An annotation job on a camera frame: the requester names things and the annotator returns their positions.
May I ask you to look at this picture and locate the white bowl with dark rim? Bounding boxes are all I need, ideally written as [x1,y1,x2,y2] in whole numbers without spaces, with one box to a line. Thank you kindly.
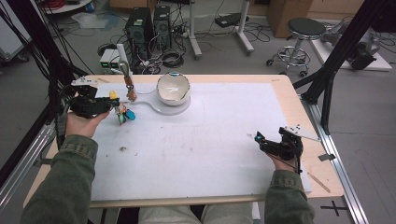
[156,71,191,107]

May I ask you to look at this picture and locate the aluminium rail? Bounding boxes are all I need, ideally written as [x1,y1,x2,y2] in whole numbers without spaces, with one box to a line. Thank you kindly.
[299,92,370,224]
[0,122,59,216]

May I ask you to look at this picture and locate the white floor board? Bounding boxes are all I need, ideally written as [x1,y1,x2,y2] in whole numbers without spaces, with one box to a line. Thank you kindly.
[309,37,394,73]

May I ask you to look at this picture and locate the person's right hand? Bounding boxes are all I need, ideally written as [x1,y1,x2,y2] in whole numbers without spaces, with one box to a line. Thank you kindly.
[268,152,302,175]

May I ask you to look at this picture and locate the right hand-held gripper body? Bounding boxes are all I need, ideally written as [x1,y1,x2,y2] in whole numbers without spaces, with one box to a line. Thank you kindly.
[260,124,321,161]

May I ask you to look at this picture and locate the coiled black cable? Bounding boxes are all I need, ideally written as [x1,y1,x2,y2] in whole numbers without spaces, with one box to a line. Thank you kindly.
[160,49,185,69]

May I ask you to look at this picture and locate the cardboard box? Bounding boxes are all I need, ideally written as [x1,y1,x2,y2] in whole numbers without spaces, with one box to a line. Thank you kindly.
[266,0,314,39]

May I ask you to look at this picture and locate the bunch of colourful key tags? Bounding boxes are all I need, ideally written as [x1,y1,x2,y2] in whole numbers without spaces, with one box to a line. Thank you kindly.
[108,90,137,126]

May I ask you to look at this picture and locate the clear plastic bag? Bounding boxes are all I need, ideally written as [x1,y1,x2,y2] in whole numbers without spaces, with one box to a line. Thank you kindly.
[70,11,120,32]

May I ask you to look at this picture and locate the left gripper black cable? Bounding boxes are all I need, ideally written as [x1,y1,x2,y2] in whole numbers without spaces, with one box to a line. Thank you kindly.
[54,83,77,151]

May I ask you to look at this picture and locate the white key stand with post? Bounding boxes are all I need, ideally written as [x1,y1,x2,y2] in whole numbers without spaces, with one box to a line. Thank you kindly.
[116,43,191,117]

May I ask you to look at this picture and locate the white table leg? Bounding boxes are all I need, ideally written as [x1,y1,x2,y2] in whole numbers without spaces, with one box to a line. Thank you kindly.
[235,0,255,56]
[186,0,204,61]

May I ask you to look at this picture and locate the round white table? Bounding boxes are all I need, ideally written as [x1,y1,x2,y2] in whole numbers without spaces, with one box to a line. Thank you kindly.
[39,0,95,15]

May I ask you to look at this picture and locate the large black computer tower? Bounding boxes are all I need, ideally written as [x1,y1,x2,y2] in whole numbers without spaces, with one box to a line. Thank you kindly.
[124,7,154,64]

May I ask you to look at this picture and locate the white table mat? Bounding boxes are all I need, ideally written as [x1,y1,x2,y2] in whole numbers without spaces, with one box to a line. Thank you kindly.
[89,81,313,203]

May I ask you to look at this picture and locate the white panel on wheels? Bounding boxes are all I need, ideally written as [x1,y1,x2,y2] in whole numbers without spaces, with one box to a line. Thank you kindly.
[0,5,33,63]

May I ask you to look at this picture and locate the white box with green display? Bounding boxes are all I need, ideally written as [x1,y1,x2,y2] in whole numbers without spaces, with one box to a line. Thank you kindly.
[109,49,121,70]
[99,49,114,72]

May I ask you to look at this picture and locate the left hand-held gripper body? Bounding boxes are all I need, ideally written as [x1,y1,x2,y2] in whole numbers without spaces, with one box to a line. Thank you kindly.
[68,77,112,119]

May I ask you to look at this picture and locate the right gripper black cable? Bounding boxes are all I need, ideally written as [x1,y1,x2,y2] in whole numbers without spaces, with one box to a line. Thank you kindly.
[270,150,304,175]

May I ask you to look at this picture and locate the black round stool chrome base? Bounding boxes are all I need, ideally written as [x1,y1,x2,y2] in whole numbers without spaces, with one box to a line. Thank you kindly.
[265,17,327,78]

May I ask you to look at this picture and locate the black metal frame strut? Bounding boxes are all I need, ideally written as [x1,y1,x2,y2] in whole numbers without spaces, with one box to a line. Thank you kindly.
[292,0,396,135]

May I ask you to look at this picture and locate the thin wooden stick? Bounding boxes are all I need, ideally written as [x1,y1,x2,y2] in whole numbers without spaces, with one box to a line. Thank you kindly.
[306,171,332,194]

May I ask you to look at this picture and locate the person's legs light trousers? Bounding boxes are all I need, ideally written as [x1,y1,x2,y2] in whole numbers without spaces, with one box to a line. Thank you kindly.
[136,201,254,224]

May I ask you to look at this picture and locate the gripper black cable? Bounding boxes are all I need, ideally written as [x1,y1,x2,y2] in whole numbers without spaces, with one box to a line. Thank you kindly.
[54,83,77,151]
[270,150,304,175]

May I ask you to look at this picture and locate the black metal frame with cables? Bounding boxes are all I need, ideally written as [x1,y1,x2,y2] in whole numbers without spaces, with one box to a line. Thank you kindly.
[0,0,89,188]

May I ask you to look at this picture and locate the flat black device on floor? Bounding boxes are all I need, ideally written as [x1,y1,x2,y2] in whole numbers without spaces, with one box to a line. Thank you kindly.
[214,12,250,29]

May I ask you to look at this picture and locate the small black computer tower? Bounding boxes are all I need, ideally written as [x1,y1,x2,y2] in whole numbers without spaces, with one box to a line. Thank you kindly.
[152,5,173,49]

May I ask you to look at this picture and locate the person's left hand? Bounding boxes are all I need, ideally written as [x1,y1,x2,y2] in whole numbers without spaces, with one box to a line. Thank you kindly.
[64,109,111,140]

